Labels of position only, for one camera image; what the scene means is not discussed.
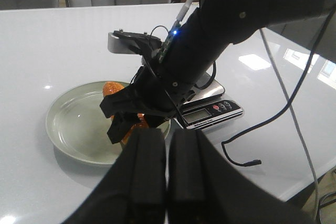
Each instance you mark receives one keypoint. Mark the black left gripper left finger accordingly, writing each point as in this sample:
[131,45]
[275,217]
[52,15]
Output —
[133,189]

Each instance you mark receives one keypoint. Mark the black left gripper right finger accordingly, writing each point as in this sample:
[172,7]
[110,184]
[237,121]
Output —
[204,188]

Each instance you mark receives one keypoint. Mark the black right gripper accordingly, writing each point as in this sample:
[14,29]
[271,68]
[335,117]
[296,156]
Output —
[146,95]

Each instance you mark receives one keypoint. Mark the orange corn cob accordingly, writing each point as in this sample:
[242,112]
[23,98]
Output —
[112,87]

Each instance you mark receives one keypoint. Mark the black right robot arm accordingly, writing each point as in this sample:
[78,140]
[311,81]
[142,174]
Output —
[171,69]

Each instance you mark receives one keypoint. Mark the light green plate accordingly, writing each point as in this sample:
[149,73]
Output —
[77,127]

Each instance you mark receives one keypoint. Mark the digital kitchen scale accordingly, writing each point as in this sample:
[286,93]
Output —
[208,108]

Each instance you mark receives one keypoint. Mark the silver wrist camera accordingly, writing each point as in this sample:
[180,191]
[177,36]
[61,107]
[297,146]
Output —
[120,42]

